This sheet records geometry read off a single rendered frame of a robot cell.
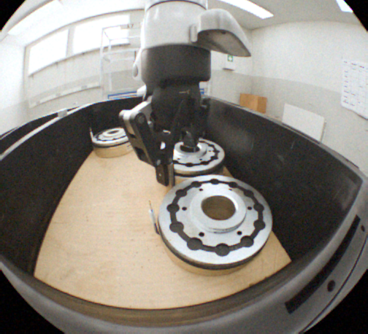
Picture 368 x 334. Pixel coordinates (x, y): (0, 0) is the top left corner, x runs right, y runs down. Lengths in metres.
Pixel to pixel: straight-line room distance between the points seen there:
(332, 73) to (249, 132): 2.98
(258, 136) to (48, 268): 0.27
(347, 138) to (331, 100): 0.73
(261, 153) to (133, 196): 0.16
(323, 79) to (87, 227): 3.20
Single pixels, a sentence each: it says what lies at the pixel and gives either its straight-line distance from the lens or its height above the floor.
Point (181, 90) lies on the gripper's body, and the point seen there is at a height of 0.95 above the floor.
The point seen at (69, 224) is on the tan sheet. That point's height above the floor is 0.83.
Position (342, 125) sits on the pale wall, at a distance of 2.97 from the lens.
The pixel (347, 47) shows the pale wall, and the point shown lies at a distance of 3.22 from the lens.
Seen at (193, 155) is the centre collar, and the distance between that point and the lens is 0.19.
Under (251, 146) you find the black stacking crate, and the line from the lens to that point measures 0.17.
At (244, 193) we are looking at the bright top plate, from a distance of 0.15.
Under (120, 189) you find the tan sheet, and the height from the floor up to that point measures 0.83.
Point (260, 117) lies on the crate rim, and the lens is 0.16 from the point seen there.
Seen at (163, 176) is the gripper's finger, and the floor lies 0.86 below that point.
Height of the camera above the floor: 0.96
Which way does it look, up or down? 27 degrees down
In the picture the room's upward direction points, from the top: straight up
